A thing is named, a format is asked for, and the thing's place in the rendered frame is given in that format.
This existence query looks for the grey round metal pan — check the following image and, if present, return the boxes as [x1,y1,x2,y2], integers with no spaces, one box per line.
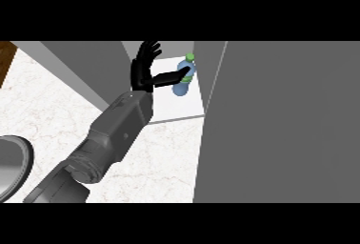
[0,134,36,204]

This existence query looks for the grey cabinet white interior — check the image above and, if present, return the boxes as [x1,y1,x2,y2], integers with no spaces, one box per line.
[11,40,208,126]

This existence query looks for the dark grey cabinet door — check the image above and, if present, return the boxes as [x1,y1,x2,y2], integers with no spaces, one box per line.
[192,40,360,204]

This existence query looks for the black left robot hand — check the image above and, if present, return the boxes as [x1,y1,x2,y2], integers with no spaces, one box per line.
[130,40,194,94]

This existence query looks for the blue water bottle green cap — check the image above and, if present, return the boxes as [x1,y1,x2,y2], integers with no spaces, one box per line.
[171,52,198,97]

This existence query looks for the brown wooden panel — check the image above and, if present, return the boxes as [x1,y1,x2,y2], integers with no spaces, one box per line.
[0,40,20,91]

